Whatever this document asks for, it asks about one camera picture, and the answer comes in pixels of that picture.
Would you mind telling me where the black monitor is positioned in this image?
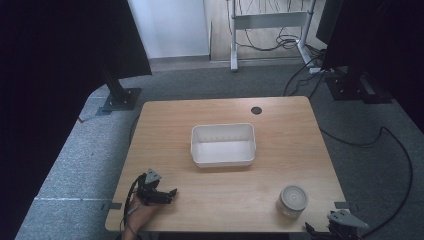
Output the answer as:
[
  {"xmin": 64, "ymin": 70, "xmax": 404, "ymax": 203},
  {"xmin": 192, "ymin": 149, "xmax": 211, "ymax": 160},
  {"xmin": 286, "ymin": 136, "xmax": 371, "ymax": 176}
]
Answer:
[{"xmin": 315, "ymin": 0, "xmax": 345, "ymax": 46}]

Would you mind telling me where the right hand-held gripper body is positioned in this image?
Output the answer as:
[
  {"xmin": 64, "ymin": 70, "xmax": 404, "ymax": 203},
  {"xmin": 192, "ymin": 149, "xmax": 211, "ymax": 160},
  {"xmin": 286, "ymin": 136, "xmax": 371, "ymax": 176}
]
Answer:
[{"xmin": 325, "ymin": 208, "xmax": 370, "ymax": 240}]

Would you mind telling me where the black curtain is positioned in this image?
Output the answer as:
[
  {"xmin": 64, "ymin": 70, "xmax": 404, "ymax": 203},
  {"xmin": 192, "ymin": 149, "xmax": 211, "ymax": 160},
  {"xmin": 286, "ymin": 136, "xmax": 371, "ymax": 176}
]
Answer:
[
  {"xmin": 321, "ymin": 0, "xmax": 424, "ymax": 134},
  {"xmin": 0, "ymin": 0, "xmax": 153, "ymax": 240}
]

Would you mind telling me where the white metal desk frame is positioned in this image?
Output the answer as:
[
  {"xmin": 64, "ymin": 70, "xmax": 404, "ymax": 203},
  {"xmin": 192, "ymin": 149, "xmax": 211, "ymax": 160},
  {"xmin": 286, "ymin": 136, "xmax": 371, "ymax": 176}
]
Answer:
[{"xmin": 227, "ymin": 0, "xmax": 318, "ymax": 73}]

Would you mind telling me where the white power strip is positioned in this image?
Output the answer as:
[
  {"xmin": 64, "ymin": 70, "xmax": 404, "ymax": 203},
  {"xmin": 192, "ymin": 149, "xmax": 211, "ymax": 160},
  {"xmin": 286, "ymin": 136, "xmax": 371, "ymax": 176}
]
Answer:
[{"xmin": 308, "ymin": 67, "xmax": 335, "ymax": 75}]

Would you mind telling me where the white plastic bin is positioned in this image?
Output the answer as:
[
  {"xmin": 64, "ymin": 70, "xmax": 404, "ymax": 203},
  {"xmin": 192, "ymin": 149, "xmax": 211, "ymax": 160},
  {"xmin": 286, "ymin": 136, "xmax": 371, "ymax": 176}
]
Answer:
[{"xmin": 190, "ymin": 122, "xmax": 257, "ymax": 169}]

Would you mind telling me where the grey tape piece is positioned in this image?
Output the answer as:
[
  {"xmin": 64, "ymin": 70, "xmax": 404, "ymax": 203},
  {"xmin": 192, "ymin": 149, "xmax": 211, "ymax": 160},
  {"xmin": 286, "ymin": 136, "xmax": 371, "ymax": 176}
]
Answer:
[{"xmin": 100, "ymin": 201, "xmax": 123, "ymax": 212}]

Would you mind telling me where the black stand with base plate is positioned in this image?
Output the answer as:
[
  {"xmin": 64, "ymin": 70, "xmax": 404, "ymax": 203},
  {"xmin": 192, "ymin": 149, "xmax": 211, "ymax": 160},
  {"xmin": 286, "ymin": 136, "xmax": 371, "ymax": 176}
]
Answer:
[
  {"xmin": 95, "ymin": 61, "xmax": 143, "ymax": 117},
  {"xmin": 324, "ymin": 66, "xmax": 394, "ymax": 105}
]

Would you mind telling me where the white panel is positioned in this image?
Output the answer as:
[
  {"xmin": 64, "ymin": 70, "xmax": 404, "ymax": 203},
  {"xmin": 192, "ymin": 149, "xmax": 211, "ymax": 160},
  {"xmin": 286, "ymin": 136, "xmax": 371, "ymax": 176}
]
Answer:
[{"xmin": 127, "ymin": 0, "xmax": 212, "ymax": 60}]

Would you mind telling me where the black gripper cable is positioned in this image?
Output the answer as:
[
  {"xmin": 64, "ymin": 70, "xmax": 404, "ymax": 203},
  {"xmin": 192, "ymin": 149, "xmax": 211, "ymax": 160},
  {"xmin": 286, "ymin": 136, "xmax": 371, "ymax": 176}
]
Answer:
[{"xmin": 119, "ymin": 173, "xmax": 148, "ymax": 234}]

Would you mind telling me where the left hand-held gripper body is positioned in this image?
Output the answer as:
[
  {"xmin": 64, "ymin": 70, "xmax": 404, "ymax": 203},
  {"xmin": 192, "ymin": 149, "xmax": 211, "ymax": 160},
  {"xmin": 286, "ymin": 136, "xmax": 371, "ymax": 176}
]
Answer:
[{"xmin": 136, "ymin": 168, "xmax": 168, "ymax": 205}]

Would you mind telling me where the bundle of black cables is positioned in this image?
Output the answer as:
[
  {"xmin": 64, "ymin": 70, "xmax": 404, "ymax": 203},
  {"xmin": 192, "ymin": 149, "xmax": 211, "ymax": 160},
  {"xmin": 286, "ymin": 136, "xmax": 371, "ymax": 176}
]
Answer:
[{"xmin": 237, "ymin": 0, "xmax": 329, "ymax": 54}]

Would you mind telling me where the long black floor cable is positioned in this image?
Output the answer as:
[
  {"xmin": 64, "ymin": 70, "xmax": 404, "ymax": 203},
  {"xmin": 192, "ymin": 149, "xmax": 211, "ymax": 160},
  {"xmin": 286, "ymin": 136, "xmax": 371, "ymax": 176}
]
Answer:
[{"xmin": 319, "ymin": 125, "xmax": 415, "ymax": 238}]

